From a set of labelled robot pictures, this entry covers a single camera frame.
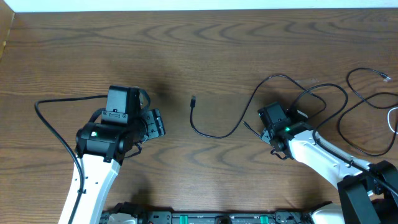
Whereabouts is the black USB cable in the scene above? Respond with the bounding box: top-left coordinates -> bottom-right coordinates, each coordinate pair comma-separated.
189,73 -> 327,139

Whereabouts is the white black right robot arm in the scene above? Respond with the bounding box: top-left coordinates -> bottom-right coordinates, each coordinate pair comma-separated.
261,121 -> 397,223

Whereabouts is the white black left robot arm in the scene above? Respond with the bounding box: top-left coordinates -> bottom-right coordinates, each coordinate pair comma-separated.
58,109 -> 165,223

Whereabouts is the white cable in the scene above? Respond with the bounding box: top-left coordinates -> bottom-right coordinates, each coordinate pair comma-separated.
387,106 -> 398,135

